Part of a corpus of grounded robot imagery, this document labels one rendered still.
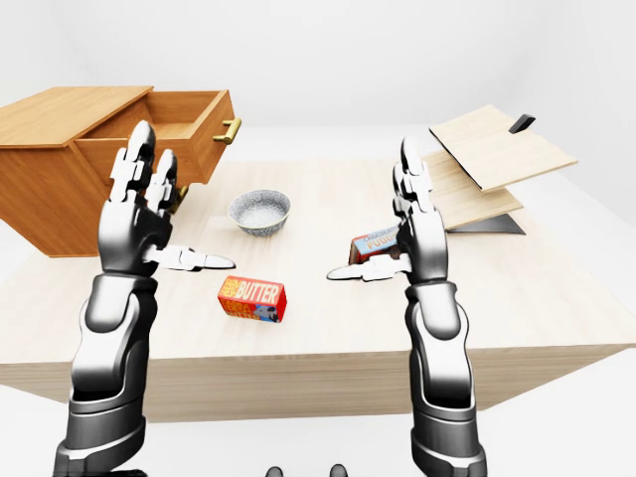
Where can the open wooden drawer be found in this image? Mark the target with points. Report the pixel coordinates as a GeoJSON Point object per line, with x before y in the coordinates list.
{"type": "Point", "coordinates": [169, 149]}

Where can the black wedge block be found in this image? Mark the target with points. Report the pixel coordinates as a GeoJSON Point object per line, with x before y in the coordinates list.
{"type": "Point", "coordinates": [522, 123]}

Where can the chocolate pudding box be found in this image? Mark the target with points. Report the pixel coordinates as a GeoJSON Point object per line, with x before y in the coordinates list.
{"type": "Point", "coordinates": [370, 244]}

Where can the large pale wooden board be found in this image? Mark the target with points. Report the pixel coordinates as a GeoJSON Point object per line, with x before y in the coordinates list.
{"type": "Point", "coordinates": [502, 149]}

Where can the small dark rounded shape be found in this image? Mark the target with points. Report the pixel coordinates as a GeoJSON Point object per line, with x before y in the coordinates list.
{"type": "Point", "coordinates": [274, 472]}
{"type": "Point", "coordinates": [338, 471]}

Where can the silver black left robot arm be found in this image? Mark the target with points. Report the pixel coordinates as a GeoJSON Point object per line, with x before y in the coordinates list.
{"type": "Point", "coordinates": [107, 358]}

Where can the small pale wooden board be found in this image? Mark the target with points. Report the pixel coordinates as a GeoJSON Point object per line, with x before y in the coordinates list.
{"type": "Point", "coordinates": [462, 199]}

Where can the closed wooden drawer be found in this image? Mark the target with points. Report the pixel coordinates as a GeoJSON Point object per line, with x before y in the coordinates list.
{"type": "Point", "coordinates": [84, 218]}

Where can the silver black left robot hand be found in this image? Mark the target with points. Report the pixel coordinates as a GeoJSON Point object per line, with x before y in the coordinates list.
{"type": "Point", "coordinates": [126, 233]}

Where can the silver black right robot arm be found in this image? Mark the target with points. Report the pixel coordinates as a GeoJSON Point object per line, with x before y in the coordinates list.
{"type": "Point", "coordinates": [442, 367]}

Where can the wooden cabinet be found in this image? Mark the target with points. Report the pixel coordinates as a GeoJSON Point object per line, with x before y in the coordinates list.
{"type": "Point", "coordinates": [35, 189]}

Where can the patterned grey bowl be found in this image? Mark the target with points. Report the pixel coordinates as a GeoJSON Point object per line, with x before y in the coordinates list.
{"type": "Point", "coordinates": [259, 213]}

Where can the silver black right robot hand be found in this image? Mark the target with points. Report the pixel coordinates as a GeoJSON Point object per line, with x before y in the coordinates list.
{"type": "Point", "coordinates": [425, 243]}

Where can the red butter box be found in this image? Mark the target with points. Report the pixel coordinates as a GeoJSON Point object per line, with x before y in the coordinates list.
{"type": "Point", "coordinates": [253, 298]}

